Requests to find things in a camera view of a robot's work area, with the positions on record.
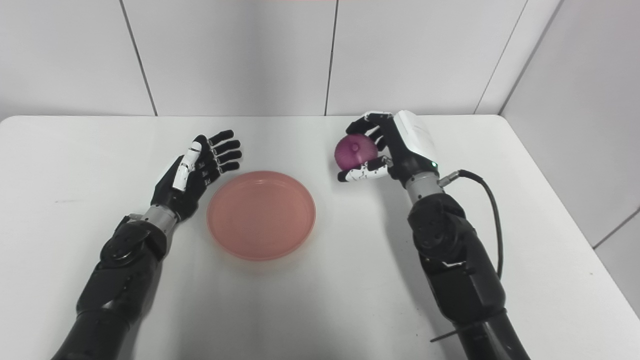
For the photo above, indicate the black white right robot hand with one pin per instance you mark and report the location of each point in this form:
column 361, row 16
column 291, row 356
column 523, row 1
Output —
column 407, row 145

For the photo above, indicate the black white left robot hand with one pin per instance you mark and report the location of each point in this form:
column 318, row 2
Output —
column 182, row 192

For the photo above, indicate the purple red onion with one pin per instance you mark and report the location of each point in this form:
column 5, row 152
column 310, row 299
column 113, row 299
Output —
column 354, row 151

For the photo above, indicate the pink round plate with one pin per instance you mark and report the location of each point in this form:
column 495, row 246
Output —
column 261, row 215

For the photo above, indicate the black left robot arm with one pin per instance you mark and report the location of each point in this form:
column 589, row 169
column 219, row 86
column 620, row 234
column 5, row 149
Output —
column 120, row 280

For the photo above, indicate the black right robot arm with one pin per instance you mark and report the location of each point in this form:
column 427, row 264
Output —
column 460, row 270

